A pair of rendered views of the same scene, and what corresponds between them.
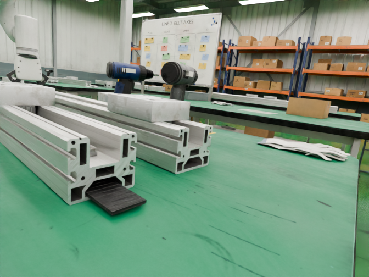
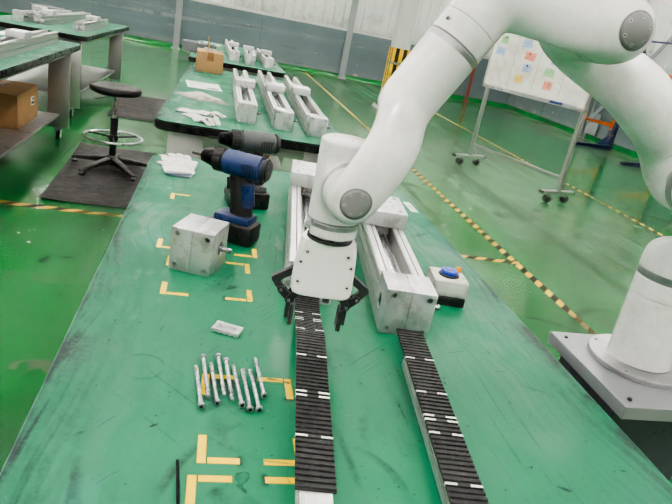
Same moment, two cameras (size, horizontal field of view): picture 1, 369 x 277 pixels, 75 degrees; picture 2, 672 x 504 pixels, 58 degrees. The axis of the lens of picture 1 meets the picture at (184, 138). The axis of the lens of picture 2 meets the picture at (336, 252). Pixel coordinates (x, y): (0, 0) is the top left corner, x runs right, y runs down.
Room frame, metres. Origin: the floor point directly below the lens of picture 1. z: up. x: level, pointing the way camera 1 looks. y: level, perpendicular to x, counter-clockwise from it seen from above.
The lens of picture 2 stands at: (1.80, 1.35, 1.32)
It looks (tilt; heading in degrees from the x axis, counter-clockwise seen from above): 21 degrees down; 221
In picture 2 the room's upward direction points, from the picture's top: 11 degrees clockwise
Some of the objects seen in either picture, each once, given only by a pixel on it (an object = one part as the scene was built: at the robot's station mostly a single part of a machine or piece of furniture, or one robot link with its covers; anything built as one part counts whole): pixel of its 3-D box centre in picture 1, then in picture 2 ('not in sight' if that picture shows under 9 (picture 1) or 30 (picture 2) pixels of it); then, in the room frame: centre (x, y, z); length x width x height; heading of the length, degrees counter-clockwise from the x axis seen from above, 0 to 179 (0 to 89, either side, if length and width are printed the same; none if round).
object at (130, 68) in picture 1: (133, 94); (226, 193); (0.94, 0.21, 0.89); 0.20 x 0.08 x 0.22; 120
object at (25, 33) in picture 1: (26, 33); (341, 179); (1.11, 0.73, 1.10); 0.09 x 0.08 x 0.13; 56
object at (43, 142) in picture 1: (18, 118); (376, 231); (0.57, 0.40, 0.82); 0.80 x 0.10 x 0.09; 49
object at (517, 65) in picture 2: not in sight; (532, 96); (-4.54, -1.88, 0.97); 1.51 x 0.50 x 1.95; 75
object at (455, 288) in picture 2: not in sight; (442, 285); (0.67, 0.69, 0.81); 0.10 x 0.08 x 0.06; 139
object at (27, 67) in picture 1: (28, 67); (325, 261); (1.11, 0.73, 0.95); 0.10 x 0.07 x 0.11; 139
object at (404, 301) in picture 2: not in sight; (409, 304); (0.86, 0.75, 0.83); 0.12 x 0.09 x 0.10; 139
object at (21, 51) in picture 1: (28, 53); (330, 226); (1.11, 0.72, 1.01); 0.09 x 0.08 x 0.03; 139
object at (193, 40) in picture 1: (173, 82); not in sight; (4.03, 0.26, 0.97); 1.50 x 0.50 x 1.95; 55
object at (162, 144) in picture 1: (93, 116); (307, 220); (0.72, 0.28, 0.82); 0.80 x 0.10 x 0.09; 49
